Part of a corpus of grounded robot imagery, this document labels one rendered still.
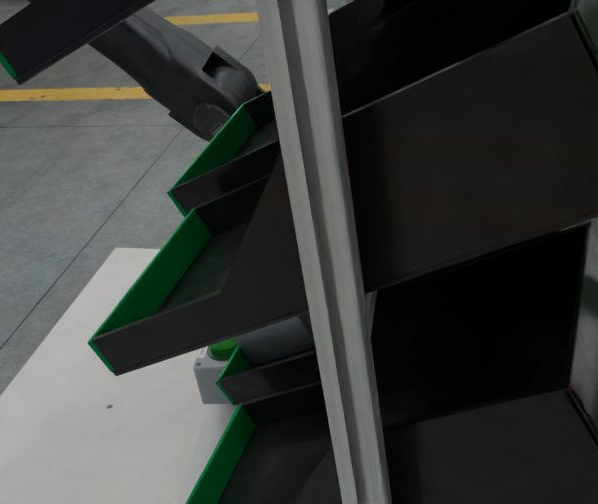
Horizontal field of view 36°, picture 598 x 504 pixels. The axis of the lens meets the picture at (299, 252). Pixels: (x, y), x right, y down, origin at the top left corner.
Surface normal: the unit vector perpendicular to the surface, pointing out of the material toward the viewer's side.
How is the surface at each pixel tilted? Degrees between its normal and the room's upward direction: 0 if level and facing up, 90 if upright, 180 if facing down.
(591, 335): 65
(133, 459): 0
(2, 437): 0
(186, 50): 46
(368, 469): 90
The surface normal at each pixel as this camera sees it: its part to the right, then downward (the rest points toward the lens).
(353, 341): -0.15, 0.55
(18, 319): -0.15, -0.83
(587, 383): 0.79, -0.30
